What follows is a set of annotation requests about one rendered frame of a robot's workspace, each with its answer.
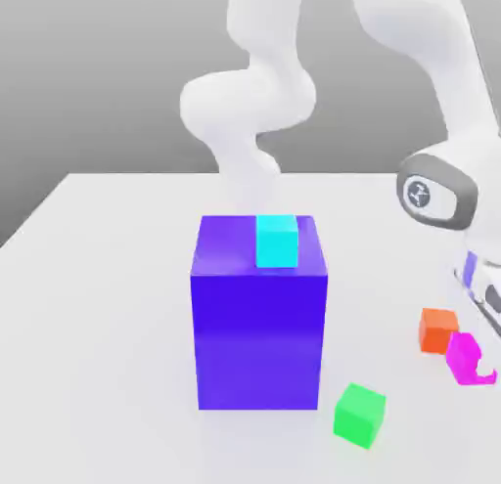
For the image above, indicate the small green cube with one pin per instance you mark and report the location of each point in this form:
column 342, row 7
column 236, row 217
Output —
column 358, row 417

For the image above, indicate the small orange cube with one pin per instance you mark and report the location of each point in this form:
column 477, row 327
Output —
column 434, row 333

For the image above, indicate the small magenta cube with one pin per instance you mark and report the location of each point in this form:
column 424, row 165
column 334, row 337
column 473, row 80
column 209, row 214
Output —
column 461, row 359

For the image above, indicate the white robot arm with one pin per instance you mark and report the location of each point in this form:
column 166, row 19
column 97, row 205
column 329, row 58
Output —
column 250, row 100

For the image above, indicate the large blue box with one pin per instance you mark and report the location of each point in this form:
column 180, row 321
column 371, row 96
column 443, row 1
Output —
column 258, row 343

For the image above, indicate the small cyan cube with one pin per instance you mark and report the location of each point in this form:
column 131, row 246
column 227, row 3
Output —
column 276, row 245

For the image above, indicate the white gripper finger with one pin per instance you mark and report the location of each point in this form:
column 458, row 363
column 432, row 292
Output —
column 487, row 360

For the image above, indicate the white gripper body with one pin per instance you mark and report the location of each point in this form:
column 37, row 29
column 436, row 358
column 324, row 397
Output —
column 487, row 327

